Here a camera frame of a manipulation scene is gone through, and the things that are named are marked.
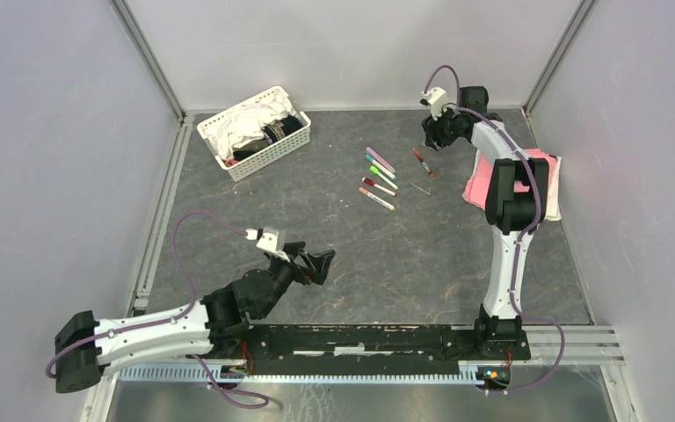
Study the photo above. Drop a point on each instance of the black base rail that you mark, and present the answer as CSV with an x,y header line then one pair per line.
x,y
369,349

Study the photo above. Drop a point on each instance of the thin pen refill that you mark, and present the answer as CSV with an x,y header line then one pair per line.
x,y
421,189

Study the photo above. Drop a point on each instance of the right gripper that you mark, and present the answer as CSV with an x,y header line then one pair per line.
x,y
432,130

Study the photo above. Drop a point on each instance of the red white marker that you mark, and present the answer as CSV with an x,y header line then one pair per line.
x,y
370,182

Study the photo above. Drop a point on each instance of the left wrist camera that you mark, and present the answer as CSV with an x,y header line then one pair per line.
x,y
269,241

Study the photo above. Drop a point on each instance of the brown pen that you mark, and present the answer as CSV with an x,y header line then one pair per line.
x,y
424,164

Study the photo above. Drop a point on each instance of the white cable duct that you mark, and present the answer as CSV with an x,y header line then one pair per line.
x,y
194,372

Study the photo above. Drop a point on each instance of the purple pen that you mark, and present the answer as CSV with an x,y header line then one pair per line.
x,y
377,157

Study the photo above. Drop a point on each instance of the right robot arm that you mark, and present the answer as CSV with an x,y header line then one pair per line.
x,y
515,200

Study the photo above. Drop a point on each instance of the dark cloth in basket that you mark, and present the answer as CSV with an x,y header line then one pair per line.
x,y
280,129

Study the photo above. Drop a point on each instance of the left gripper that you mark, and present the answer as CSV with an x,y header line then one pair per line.
x,y
305,275

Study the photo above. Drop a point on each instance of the white plastic basket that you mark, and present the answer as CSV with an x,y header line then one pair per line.
x,y
258,154

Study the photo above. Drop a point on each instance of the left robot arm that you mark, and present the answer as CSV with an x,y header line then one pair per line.
x,y
87,348

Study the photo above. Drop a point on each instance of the white cloth in basket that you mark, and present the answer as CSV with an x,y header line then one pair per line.
x,y
243,124

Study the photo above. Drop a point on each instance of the teal white marker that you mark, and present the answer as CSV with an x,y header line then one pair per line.
x,y
380,167

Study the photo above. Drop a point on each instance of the white cloth under pink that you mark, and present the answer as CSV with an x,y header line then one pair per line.
x,y
554,192

